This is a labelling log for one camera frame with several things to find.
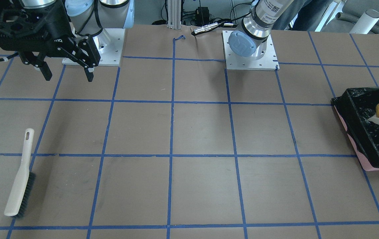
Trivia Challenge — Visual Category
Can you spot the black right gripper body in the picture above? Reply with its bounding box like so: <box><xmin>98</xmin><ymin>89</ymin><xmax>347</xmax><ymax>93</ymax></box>
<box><xmin>0</xmin><ymin>0</ymin><xmax>100</xmax><ymax>68</ymax></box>

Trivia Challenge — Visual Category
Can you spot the white hand brush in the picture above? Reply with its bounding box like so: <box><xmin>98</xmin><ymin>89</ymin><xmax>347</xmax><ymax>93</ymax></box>
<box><xmin>4</xmin><ymin>128</ymin><xmax>36</xmax><ymax>218</ymax></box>

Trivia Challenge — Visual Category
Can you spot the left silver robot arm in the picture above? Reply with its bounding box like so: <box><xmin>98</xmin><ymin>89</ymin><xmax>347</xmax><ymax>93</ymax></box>
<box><xmin>228</xmin><ymin>0</ymin><xmax>293</xmax><ymax>60</ymax></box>

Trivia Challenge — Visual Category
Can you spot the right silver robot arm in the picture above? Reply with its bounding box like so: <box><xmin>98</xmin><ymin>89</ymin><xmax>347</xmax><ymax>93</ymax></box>
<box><xmin>0</xmin><ymin>0</ymin><xmax>134</xmax><ymax>82</ymax></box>

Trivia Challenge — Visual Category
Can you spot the black lined trash bin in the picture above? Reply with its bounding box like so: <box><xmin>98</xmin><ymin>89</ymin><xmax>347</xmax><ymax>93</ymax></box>
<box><xmin>331</xmin><ymin>87</ymin><xmax>379</xmax><ymax>171</ymax></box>

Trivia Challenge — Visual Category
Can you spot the person in blue jeans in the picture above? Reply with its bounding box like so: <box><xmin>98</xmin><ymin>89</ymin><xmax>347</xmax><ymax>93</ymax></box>
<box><xmin>272</xmin><ymin>0</ymin><xmax>332</xmax><ymax>31</ymax></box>

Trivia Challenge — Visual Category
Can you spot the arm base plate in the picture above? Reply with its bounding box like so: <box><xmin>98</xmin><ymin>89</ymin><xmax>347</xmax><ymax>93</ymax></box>
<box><xmin>222</xmin><ymin>31</ymin><xmax>280</xmax><ymax>71</ymax></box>
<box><xmin>94</xmin><ymin>28</ymin><xmax>126</xmax><ymax>66</ymax></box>

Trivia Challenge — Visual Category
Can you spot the aluminium frame post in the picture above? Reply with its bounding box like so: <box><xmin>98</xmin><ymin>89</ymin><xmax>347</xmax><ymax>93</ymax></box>
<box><xmin>165</xmin><ymin>0</ymin><xmax>183</xmax><ymax>31</ymax></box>

